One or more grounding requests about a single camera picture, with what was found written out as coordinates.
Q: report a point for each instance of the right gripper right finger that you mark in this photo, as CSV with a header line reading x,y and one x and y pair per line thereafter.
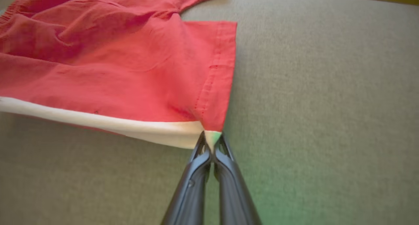
x,y
234,198

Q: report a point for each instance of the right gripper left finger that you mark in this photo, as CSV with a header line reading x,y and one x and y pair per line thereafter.
x,y
190,198

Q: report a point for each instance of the red shorts with white stripe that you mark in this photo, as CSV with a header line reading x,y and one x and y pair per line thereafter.
x,y
114,61

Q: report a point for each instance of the large grey seat cushion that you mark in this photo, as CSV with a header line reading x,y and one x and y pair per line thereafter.
x,y
327,120

